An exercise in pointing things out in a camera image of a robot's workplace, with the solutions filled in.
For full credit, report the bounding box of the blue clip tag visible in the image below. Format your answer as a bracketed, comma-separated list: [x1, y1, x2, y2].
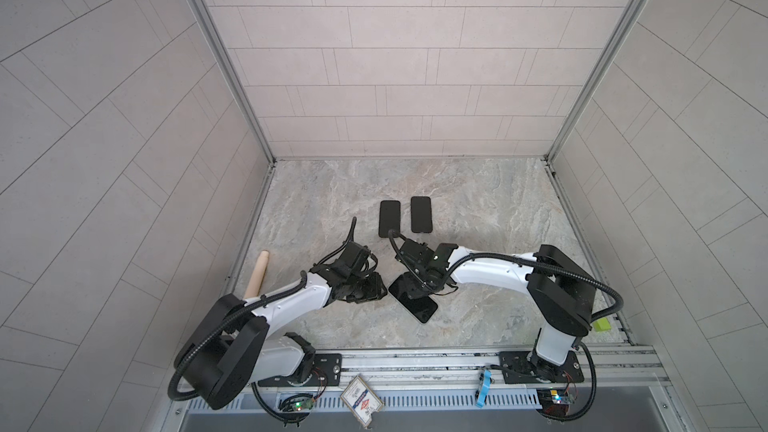
[475, 368, 492, 408]

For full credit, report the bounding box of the white label card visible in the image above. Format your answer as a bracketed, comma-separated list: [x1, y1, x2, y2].
[341, 375, 385, 429]

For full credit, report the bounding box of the black phone case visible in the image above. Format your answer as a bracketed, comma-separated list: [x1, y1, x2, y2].
[378, 200, 401, 238]
[410, 196, 433, 234]

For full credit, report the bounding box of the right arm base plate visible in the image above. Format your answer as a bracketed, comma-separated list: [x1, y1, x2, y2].
[498, 350, 584, 384]

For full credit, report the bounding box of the light blue phone case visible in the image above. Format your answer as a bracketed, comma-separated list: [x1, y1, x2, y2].
[388, 272, 438, 324]

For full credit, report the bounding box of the left circuit board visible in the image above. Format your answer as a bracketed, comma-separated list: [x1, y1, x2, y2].
[279, 393, 316, 414]

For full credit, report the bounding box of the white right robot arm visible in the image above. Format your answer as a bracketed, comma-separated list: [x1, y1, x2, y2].
[390, 235, 597, 366]

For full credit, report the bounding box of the aluminium corner rail left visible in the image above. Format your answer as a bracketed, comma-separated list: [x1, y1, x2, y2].
[167, 0, 276, 163]

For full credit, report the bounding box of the right circuit board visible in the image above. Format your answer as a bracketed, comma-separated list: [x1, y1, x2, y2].
[537, 389, 577, 418]

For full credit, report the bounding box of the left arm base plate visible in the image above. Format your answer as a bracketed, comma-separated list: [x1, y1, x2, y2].
[258, 353, 343, 388]

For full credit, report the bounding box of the aluminium corner rail right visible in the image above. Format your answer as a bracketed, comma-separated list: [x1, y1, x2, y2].
[544, 0, 676, 162]

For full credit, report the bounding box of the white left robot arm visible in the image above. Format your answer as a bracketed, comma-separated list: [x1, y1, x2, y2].
[167, 242, 387, 410]

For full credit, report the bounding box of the wooden rolling pin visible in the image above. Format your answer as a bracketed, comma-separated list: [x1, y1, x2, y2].
[243, 250, 270, 299]

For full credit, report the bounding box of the green cube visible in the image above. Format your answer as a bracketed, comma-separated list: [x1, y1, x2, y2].
[592, 317, 612, 332]

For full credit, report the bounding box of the circuit board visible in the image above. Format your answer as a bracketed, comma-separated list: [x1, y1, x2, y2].
[537, 389, 577, 418]
[279, 393, 316, 414]

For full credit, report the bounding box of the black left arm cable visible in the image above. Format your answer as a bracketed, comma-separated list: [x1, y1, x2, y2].
[166, 215, 379, 402]

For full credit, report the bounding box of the aluminium corner rail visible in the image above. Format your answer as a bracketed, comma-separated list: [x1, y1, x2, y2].
[167, 0, 276, 163]
[544, 0, 676, 162]

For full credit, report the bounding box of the aluminium front rail frame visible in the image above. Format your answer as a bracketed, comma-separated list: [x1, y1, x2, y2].
[149, 344, 697, 432]

